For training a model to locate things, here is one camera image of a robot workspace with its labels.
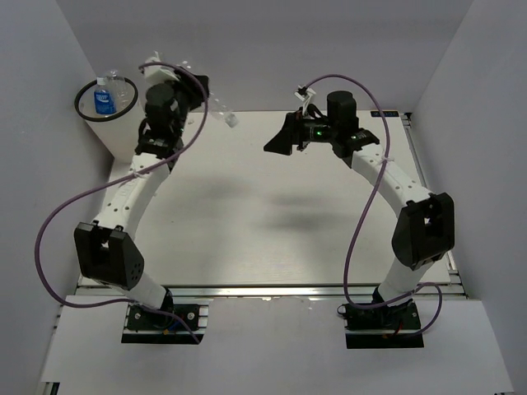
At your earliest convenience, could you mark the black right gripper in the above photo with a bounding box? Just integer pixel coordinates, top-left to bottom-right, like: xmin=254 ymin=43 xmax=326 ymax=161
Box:
xmin=263 ymin=107 xmax=338 ymax=156

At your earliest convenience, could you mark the blue label Pocari Sweat bottle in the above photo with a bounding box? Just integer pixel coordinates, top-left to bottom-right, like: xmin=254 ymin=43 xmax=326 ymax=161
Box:
xmin=93 ymin=77 xmax=116 ymax=115

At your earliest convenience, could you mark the clear bottle with blue-white cap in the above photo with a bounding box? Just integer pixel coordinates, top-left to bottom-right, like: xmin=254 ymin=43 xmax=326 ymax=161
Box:
xmin=105 ymin=69 xmax=129 ymax=109

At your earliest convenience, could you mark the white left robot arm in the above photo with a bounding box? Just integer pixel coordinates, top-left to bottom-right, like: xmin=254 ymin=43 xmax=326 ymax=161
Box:
xmin=74 ymin=74 xmax=209 ymax=328

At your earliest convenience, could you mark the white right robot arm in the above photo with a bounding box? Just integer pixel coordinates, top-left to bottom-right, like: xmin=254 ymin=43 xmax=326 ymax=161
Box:
xmin=263 ymin=88 xmax=455 ymax=328

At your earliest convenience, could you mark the white bin with black rim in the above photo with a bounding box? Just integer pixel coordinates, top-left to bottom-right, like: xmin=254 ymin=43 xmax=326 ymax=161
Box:
xmin=74 ymin=77 xmax=144 ymax=163

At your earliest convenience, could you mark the blue sticker on table corner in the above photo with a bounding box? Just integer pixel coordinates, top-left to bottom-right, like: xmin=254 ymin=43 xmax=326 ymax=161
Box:
xmin=370 ymin=110 xmax=400 ymax=118

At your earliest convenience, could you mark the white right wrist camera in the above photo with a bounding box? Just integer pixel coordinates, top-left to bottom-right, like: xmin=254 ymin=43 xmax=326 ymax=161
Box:
xmin=294 ymin=86 xmax=316 ymax=116

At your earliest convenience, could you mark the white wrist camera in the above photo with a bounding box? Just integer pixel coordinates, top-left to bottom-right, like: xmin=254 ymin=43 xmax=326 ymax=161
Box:
xmin=140 ymin=51 xmax=180 ymax=86
xmin=294 ymin=86 xmax=316 ymax=116

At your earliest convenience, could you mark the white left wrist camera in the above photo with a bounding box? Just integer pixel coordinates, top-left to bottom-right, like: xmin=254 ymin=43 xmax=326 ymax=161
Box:
xmin=140 ymin=51 xmax=180 ymax=86

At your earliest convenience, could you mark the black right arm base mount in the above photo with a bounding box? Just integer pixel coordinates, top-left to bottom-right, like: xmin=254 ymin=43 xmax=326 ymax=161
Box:
xmin=337 ymin=299 xmax=424 ymax=350

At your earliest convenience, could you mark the aluminium table front rail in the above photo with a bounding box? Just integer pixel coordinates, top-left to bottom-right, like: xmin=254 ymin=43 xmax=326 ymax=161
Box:
xmin=76 ymin=284 xmax=466 ymax=298

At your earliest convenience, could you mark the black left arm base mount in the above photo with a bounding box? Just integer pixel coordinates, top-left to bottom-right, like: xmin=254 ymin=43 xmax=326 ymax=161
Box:
xmin=121 ymin=302 xmax=208 ymax=346

